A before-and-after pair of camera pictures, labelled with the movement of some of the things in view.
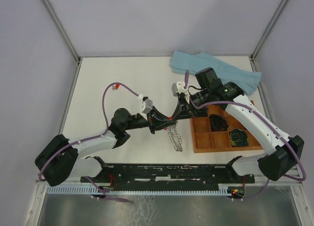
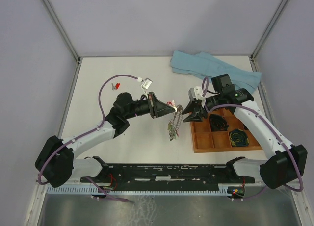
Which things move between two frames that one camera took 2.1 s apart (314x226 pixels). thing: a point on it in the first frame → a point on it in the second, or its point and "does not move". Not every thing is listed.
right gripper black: (186, 105) → (200, 108)
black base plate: (169, 173) does not move
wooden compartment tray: (218, 132) does not move
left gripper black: (151, 122) → (151, 105)
